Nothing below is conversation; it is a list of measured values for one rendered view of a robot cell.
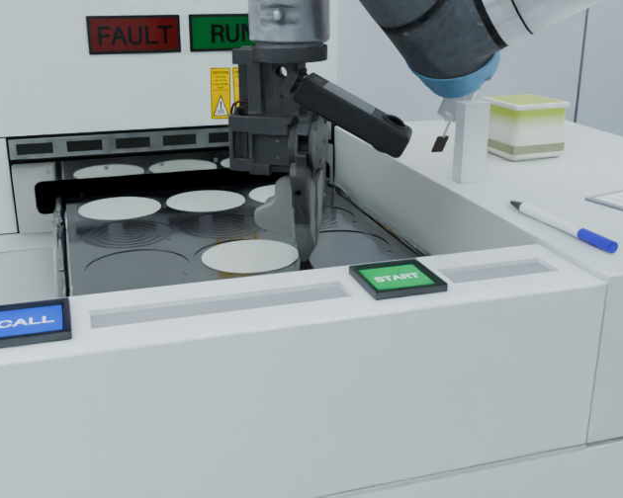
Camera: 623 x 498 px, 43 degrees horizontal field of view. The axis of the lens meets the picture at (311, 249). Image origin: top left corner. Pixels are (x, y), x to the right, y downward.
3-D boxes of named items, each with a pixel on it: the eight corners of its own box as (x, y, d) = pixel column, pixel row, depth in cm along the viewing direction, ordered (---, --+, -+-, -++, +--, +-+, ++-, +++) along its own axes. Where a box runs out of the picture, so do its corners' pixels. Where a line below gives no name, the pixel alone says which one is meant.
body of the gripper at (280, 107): (252, 160, 82) (249, 41, 78) (333, 164, 80) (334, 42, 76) (228, 178, 75) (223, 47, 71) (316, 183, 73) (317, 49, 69)
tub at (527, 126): (477, 150, 99) (481, 96, 97) (527, 145, 101) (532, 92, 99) (512, 163, 92) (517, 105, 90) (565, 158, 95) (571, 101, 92)
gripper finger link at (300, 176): (299, 213, 79) (299, 127, 76) (316, 214, 78) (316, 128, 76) (287, 227, 75) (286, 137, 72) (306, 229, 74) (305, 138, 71)
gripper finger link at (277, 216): (260, 256, 81) (258, 169, 78) (315, 261, 80) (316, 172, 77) (251, 267, 78) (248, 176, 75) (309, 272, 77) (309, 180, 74)
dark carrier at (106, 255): (65, 203, 102) (65, 198, 102) (317, 182, 112) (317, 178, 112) (73, 303, 71) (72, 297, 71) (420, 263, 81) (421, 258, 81)
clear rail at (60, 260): (52, 205, 103) (51, 195, 102) (64, 204, 103) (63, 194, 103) (55, 317, 69) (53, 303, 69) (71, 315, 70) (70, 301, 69)
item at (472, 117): (432, 171, 88) (438, 49, 84) (463, 169, 89) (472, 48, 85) (458, 185, 83) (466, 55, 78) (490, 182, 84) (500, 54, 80)
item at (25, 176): (20, 230, 106) (11, 161, 103) (329, 204, 119) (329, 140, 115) (19, 234, 104) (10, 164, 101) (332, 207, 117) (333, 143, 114)
